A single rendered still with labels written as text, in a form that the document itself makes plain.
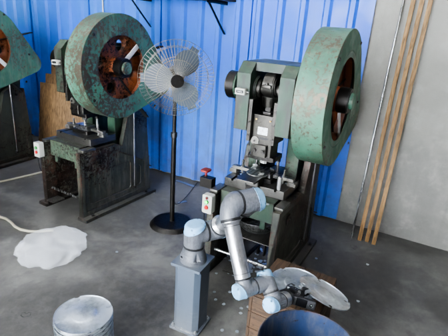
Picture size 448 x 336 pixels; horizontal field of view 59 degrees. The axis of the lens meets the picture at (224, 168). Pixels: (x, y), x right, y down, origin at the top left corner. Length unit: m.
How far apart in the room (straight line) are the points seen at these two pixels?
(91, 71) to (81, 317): 1.77
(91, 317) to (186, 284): 0.51
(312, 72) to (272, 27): 1.74
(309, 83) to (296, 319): 1.18
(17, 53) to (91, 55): 1.85
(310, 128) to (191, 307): 1.20
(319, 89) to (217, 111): 2.17
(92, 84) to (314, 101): 1.74
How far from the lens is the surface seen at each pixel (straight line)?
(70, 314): 2.29
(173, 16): 4.41
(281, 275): 2.40
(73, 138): 3.75
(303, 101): 2.16
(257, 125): 2.64
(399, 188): 3.81
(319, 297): 2.20
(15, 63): 4.90
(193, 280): 2.26
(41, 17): 5.87
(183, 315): 2.44
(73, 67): 3.16
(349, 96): 2.47
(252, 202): 1.85
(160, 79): 3.08
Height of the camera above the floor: 1.70
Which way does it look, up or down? 20 degrees down
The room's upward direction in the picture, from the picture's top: 4 degrees clockwise
